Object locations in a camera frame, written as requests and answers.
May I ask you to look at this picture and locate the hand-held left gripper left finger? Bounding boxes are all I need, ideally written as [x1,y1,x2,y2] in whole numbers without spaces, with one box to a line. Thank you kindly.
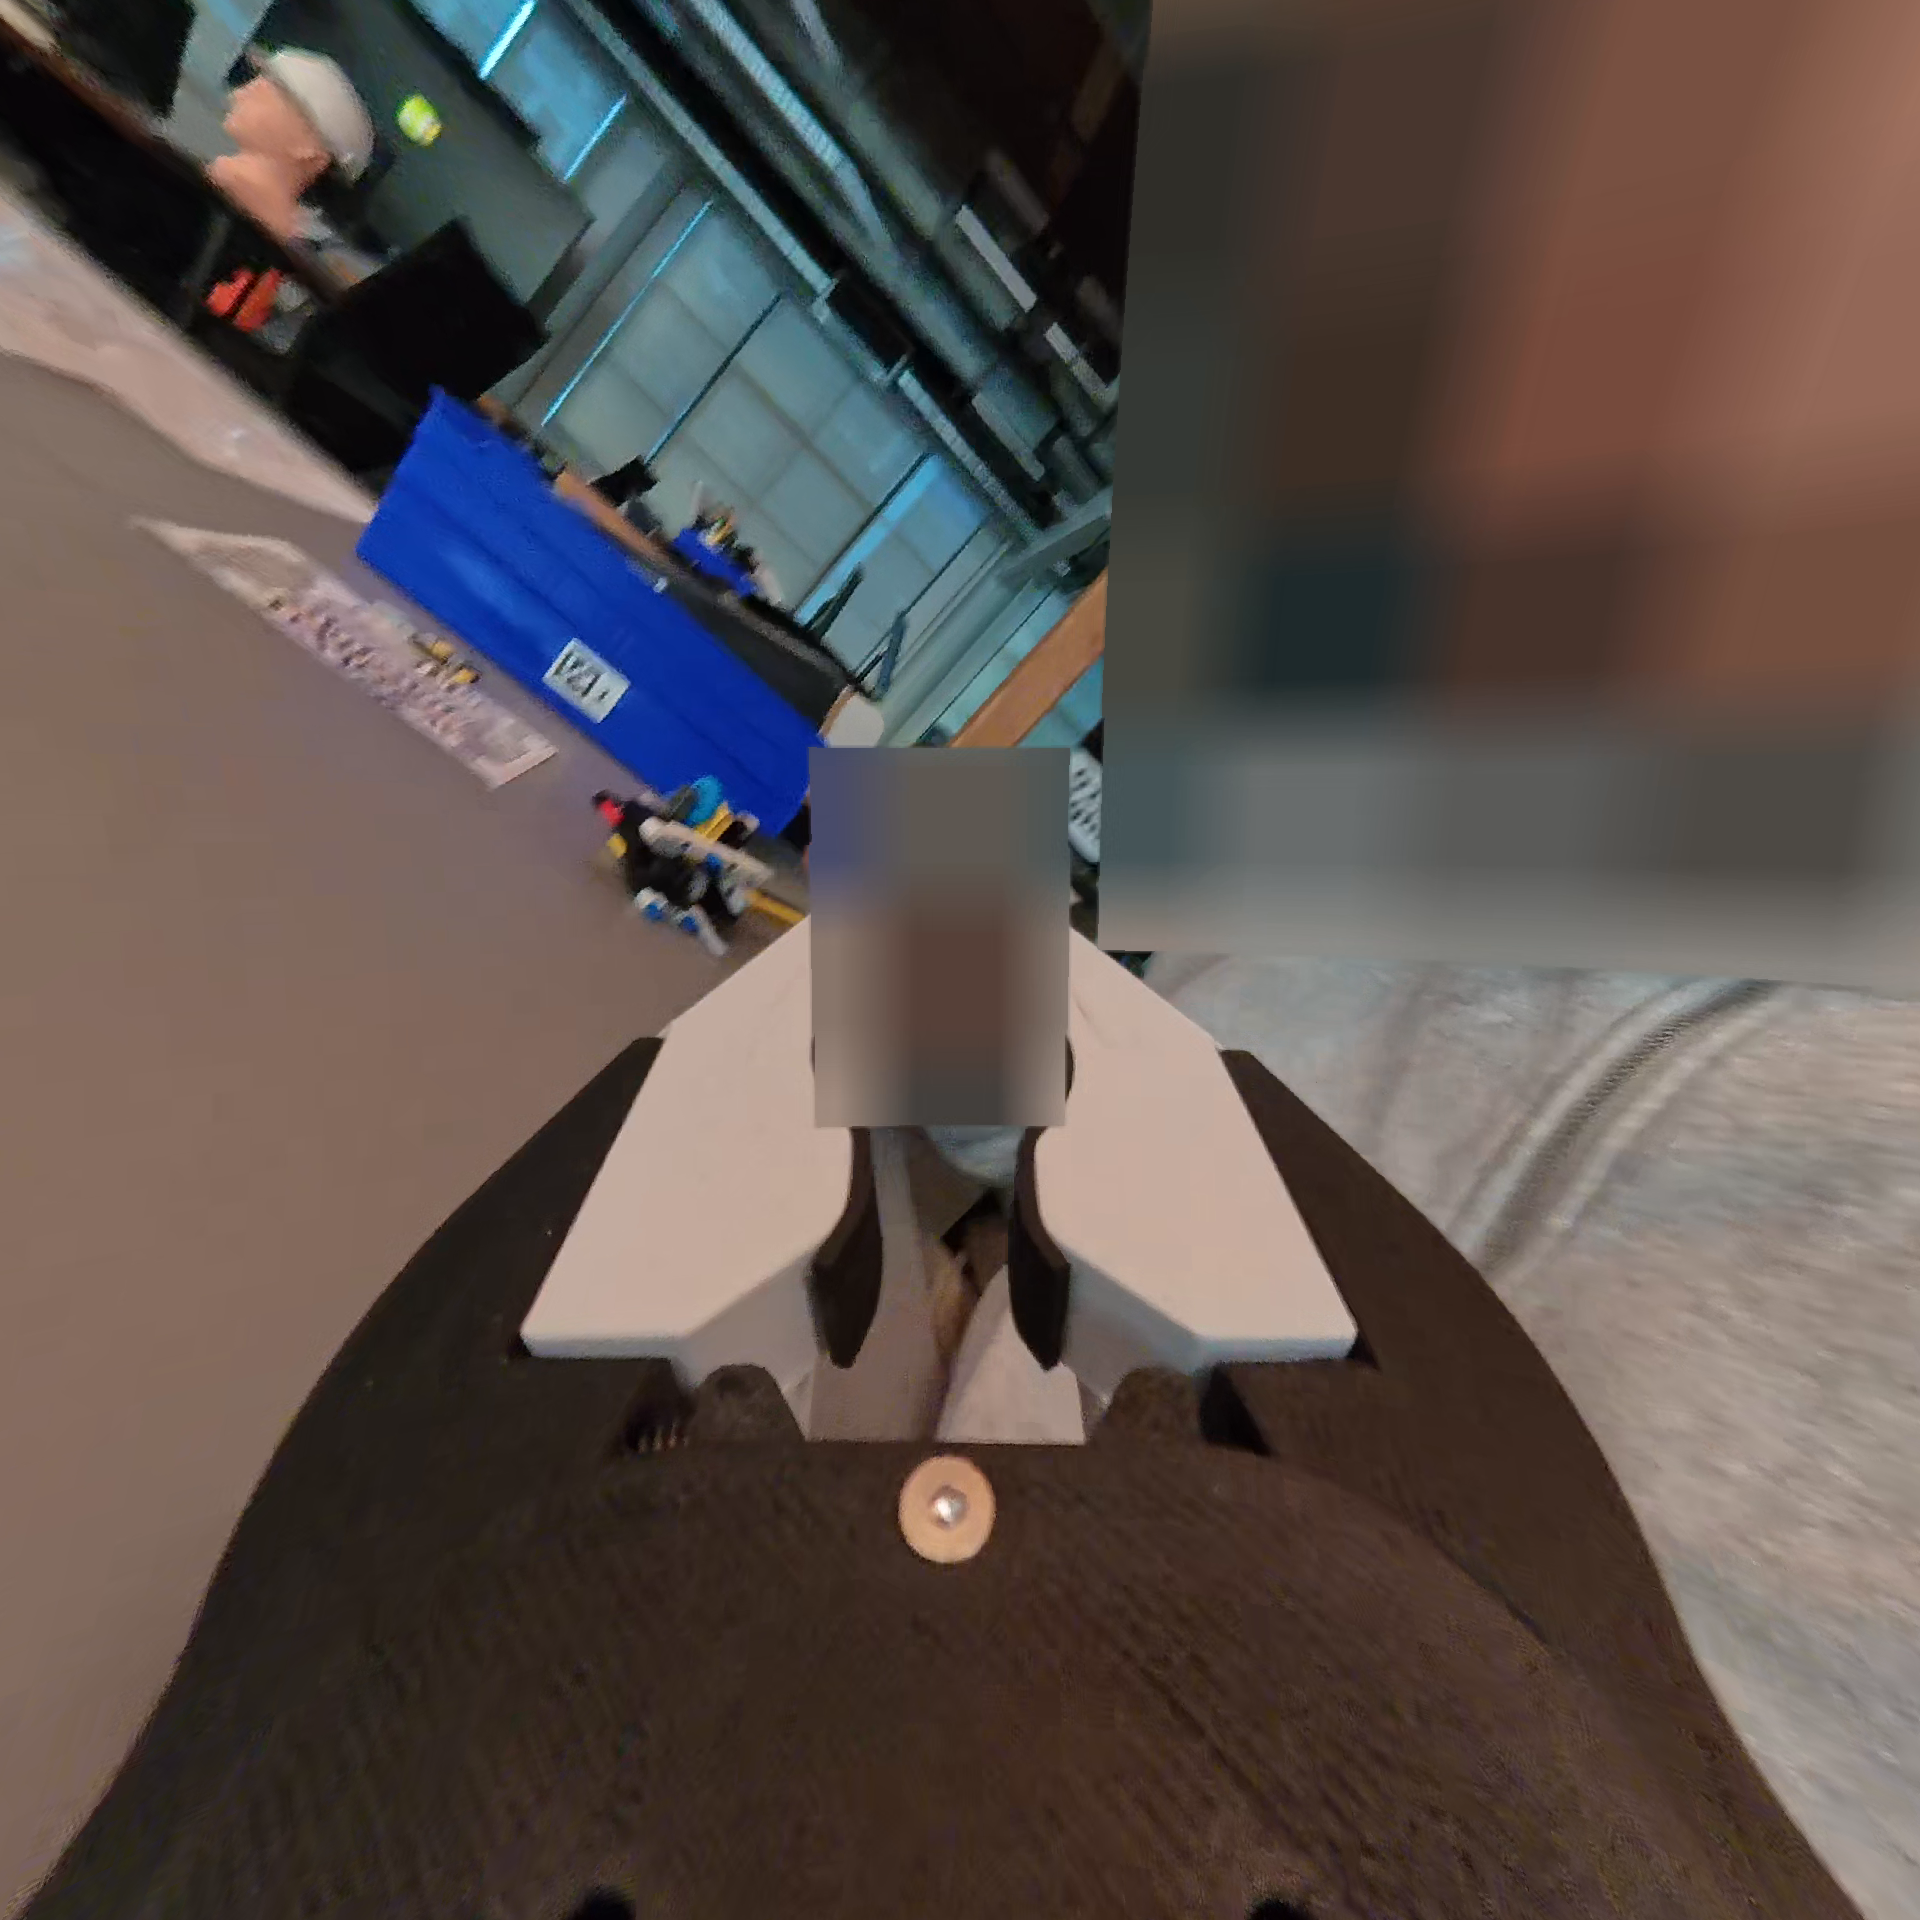
[518,932,888,1396]

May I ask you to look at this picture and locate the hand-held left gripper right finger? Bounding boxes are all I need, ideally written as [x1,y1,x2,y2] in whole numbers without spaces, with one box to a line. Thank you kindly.
[1008,937,1360,1420]

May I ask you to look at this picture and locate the multicoloured lego assembly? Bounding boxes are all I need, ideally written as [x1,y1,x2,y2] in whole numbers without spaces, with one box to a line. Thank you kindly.
[586,775,814,960]

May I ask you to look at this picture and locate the black lego set box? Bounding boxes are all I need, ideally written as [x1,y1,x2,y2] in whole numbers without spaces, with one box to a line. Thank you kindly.
[656,567,860,724]

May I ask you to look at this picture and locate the wooden table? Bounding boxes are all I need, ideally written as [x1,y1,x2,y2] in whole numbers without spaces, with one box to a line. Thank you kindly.
[942,573,1112,749]

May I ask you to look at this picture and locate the blue plastic bin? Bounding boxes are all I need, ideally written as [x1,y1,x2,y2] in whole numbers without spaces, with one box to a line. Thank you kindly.
[353,385,821,836]

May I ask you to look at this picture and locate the striped sticker sheet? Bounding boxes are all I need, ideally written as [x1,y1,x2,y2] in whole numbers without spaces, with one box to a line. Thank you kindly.
[129,517,558,794]

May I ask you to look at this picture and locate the black monitor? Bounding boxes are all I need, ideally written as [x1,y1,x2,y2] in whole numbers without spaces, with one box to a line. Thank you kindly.
[282,220,550,472]

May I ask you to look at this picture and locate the printed instruction sheets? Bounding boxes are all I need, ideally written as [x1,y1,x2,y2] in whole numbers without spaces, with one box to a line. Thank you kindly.
[0,177,380,515]

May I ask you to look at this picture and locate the mannequin head white helmet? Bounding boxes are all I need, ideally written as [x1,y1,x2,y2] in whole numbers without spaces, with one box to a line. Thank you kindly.
[205,43,377,239]

